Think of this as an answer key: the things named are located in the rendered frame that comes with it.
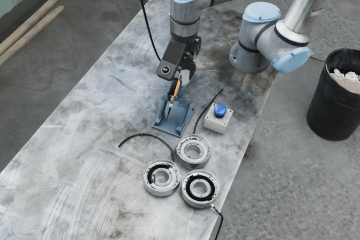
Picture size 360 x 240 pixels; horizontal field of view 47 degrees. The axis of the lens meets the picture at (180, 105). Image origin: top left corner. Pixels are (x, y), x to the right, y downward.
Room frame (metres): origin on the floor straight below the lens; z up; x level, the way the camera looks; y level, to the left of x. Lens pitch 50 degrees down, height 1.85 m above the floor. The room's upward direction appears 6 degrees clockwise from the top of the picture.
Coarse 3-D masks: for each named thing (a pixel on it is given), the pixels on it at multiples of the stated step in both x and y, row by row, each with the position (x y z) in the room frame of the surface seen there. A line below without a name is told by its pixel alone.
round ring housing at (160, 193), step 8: (160, 160) 0.64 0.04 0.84; (168, 160) 0.64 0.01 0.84; (160, 168) 0.62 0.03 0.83; (176, 168) 0.63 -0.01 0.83; (144, 176) 0.58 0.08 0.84; (168, 176) 0.60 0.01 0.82; (176, 176) 0.60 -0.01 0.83; (144, 184) 0.57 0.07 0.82; (160, 184) 0.57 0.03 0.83; (168, 184) 0.57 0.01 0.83; (176, 184) 0.57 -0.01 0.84; (152, 192) 0.55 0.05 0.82; (160, 192) 0.54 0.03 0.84; (168, 192) 0.55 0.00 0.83
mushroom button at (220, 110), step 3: (216, 105) 0.84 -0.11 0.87; (219, 105) 0.84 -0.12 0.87; (222, 105) 0.84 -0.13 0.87; (216, 108) 0.83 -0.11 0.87; (219, 108) 0.83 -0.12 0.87; (222, 108) 0.83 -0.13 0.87; (225, 108) 0.83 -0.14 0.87; (216, 111) 0.82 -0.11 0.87; (219, 111) 0.82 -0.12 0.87; (222, 111) 0.82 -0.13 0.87; (225, 111) 0.82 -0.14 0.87; (216, 114) 0.81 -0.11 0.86; (219, 114) 0.81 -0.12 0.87; (222, 114) 0.81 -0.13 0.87
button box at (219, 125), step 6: (210, 108) 0.85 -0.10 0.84; (210, 114) 0.82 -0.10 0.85; (228, 114) 0.83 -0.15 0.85; (210, 120) 0.80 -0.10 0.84; (216, 120) 0.80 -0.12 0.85; (222, 120) 0.81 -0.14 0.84; (228, 120) 0.81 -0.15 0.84; (204, 126) 0.81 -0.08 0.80; (210, 126) 0.80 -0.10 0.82; (216, 126) 0.79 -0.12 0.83; (222, 126) 0.79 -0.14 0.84; (222, 132) 0.79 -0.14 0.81
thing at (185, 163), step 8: (184, 136) 0.73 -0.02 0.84; (192, 136) 0.74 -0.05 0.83; (200, 136) 0.74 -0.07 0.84; (192, 144) 0.72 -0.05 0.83; (208, 144) 0.72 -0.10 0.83; (176, 152) 0.68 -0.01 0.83; (184, 152) 0.68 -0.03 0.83; (200, 152) 0.69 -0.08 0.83; (208, 152) 0.69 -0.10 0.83; (184, 160) 0.65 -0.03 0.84; (208, 160) 0.67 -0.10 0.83; (192, 168) 0.65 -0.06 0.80
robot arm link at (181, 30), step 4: (172, 20) 0.81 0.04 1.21; (172, 24) 0.81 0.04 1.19; (176, 24) 0.80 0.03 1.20; (192, 24) 0.84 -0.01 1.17; (196, 24) 0.81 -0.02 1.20; (172, 28) 0.81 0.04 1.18; (176, 28) 0.80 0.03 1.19; (180, 28) 0.80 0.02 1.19; (184, 28) 0.80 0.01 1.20; (188, 28) 0.80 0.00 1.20; (192, 28) 0.80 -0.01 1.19; (196, 28) 0.81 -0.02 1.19; (176, 32) 0.80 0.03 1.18; (180, 32) 0.80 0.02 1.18; (184, 32) 0.80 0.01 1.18; (188, 32) 0.80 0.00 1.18; (192, 32) 0.80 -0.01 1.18; (196, 32) 0.82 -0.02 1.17; (184, 36) 0.80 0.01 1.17
